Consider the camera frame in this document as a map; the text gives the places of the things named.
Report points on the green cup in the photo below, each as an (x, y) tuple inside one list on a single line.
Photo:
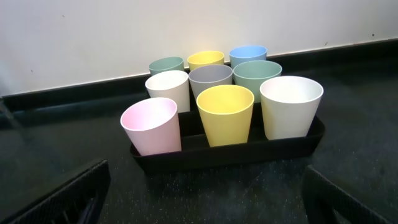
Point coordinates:
[(166, 64), (256, 76)]

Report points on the pink cup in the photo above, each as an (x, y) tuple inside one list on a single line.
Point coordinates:
[(154, 133)]

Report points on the black tray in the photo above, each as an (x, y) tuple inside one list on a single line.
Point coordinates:
[(233, 155)]

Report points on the grey cup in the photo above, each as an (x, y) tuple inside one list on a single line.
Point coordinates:
[(210, 77)]

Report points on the white cup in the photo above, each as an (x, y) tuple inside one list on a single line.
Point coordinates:
[(169, 90), (289, 115)]

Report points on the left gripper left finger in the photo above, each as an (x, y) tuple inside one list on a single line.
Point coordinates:
[(62, 196)]

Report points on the blue cup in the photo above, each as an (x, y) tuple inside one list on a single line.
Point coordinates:
[(247, 56)]

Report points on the yellow cup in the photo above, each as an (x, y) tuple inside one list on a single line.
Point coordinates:
[(205, 59), (225, 124)]

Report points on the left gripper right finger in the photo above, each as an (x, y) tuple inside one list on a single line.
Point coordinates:
[(326, 199)]

